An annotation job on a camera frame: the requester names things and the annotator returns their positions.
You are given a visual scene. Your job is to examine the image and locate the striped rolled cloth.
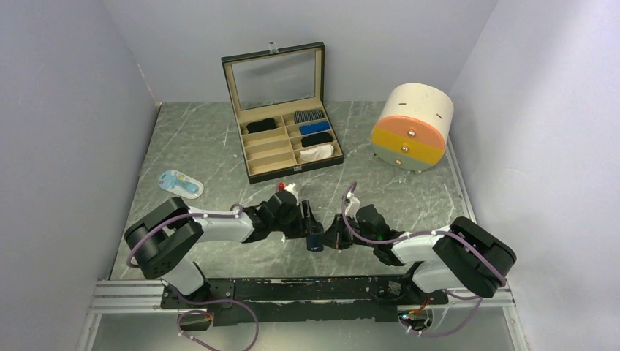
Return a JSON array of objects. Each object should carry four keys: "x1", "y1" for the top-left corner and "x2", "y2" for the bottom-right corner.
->
[{"x1": 293, "y1": 109, "x2": 324, "y2": 124}]

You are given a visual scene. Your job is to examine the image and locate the blue rolled cloth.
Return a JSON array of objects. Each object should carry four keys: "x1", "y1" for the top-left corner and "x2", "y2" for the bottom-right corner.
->
[{"x1": 299, "y1": 121, "x2": 330, "y2": 135}]

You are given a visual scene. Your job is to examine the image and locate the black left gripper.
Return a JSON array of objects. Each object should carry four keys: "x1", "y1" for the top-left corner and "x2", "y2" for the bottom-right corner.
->
[{"x1": 271, "y1": 201, "x2": 322, "y2": 241}]

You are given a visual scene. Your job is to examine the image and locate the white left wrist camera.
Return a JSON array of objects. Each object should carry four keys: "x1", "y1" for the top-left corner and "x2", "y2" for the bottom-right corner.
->
[{"x1": 277, "y1": 182, "x2": 300, "y2": 200}]

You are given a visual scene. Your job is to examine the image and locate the blue packaged item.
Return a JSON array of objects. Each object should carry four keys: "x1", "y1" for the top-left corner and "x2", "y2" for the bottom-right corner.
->
[{"x1": 157, "y1": 170, "x2": 204, "y2": 200}]

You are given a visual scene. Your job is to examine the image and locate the black beige organizer box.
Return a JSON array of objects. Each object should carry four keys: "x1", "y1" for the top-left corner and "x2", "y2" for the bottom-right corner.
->
[{"x1": 221, "y1": 42, "x2": 344, "y2": 184}]

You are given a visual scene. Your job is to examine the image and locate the round cream drawer cabinet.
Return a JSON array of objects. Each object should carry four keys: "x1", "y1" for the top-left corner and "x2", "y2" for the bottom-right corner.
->
[{"x1": 370, "y1": 83, "x2": 454, "y2": 174}]

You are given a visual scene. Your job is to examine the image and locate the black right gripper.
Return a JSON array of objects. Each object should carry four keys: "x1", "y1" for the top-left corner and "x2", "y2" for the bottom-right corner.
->
[{"x1": 317, "y1": 213, "x2": 377, "y2": 250}]

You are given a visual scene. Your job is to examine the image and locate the black rolled cloth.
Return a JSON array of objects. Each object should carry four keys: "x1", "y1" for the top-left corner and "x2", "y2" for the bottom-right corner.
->
[{"x1": 300, "y1": 132, "x2": 333, "y2": 148}]

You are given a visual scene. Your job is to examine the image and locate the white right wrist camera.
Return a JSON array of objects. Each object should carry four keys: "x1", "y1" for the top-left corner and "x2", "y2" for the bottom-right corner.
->
[{"x1": 341, "y1": 192, "x2": 360, "y2": 218}]

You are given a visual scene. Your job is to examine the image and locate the white rolled cloth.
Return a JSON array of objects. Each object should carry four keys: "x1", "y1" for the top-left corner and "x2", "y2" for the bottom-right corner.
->
[{"x1": 299, "y1": 144, "x2": 334, "y2": 163}]

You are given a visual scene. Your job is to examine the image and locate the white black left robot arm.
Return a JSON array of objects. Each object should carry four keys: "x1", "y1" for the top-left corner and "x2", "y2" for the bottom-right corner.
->
[{"x1": 124, "y1": 189, "x2": 324, "y2": 307}]

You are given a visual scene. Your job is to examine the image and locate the black underwear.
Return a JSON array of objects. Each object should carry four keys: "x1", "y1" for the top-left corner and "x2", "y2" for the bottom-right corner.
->
[{"x1": 246, "y1": 118, "x2": 278, "y2": 134}]

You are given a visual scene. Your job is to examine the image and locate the navy white underwear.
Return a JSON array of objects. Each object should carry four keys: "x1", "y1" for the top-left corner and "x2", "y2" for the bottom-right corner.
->
[{"x1": 306, "y1": 232, "x2": 324, "y2": 252}]

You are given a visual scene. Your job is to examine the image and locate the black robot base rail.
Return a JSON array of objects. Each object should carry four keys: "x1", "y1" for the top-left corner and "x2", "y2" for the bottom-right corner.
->
[{"x1": 160, "y1": 275, "x2": 448, "y2": 326}]

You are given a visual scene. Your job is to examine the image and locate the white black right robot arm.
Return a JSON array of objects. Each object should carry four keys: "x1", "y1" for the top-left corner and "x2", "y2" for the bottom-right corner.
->
[{"x1": 319, "y1": 205, "x2": 517, "y2": 303}]

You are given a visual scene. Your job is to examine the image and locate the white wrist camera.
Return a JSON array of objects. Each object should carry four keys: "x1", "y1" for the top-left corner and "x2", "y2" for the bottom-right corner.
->
[
  {"x1": 277, "y1": 182, "x2": 300, "y2": 200},
  {"x1": 341, "y1": 192, "x2": 360, "y2": 218}
]

